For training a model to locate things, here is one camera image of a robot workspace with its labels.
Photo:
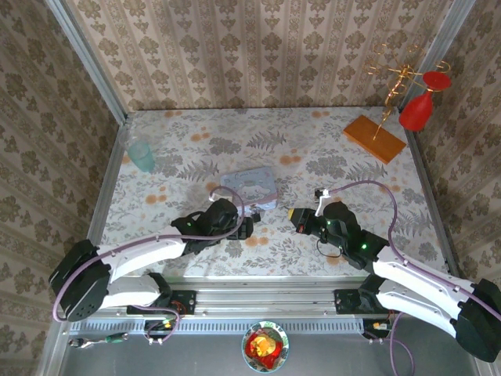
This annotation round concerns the small silver padlock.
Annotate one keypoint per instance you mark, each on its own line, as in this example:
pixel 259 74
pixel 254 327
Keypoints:
pixel 256 214

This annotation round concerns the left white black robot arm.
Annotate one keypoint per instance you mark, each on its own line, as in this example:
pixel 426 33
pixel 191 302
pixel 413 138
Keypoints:
pixel 137 250

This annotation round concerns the green translucent tumbler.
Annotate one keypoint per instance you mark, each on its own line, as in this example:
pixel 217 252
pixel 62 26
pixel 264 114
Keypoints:
pixel 141 158

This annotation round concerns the yellow candy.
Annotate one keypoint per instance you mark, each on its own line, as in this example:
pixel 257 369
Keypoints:
pixel 263 344

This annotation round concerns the red foil candy wrapper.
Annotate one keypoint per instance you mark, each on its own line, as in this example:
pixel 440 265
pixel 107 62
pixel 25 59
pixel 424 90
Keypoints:
pixel 274 350

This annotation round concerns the patterned ceramic bowl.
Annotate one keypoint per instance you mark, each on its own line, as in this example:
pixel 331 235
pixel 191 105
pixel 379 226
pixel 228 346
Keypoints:
pixel 246 354

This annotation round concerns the red wine glass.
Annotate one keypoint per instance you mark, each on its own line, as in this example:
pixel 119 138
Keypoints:
pixel 415 111

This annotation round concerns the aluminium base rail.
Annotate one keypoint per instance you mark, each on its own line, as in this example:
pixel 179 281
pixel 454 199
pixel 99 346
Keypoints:
pixel 266 299

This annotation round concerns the aluminium frame post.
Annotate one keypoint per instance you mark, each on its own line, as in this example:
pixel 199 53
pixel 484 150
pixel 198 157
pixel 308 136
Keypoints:
pixel 438 51
pixel 90 62

